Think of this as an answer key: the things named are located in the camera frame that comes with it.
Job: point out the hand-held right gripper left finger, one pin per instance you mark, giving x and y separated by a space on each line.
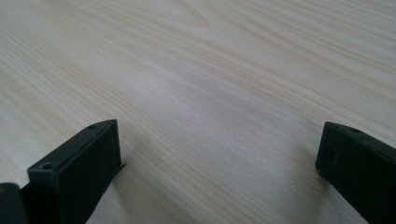
77 174

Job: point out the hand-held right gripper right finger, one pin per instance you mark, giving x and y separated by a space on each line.
361 171

